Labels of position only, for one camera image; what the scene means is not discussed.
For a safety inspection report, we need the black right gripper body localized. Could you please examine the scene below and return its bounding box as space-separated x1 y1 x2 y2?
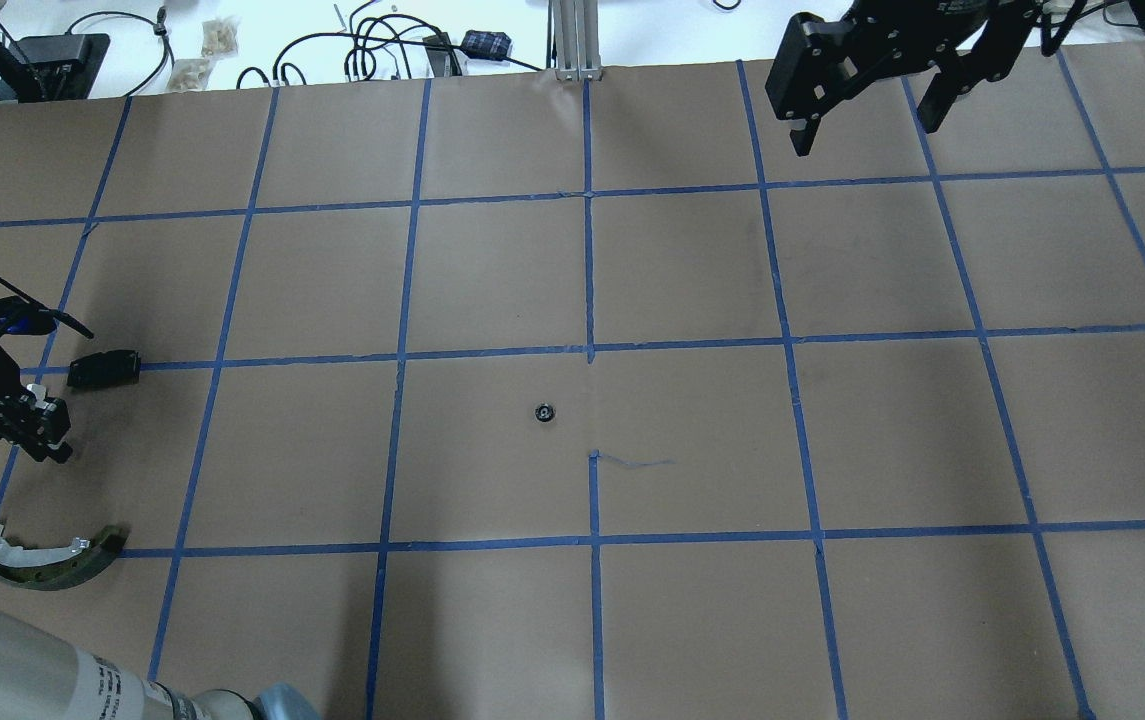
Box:
765 1 1042 122

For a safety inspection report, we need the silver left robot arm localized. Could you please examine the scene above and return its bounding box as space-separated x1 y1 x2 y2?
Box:
0 290 317 719

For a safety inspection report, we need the small black plastic part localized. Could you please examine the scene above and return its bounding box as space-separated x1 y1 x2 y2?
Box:
66 348 142 391

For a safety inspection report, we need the green brake shoe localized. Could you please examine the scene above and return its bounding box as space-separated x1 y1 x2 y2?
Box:
0 525 129 592

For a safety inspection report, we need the bag of small parts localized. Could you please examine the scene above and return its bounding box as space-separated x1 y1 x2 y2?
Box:
165 56 214 94
200 17 239 60

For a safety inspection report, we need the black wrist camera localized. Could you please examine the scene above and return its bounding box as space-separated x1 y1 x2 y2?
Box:
0 296 95 340

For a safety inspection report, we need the aluminium frame post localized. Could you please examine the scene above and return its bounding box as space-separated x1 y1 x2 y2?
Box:
546 1 603 82

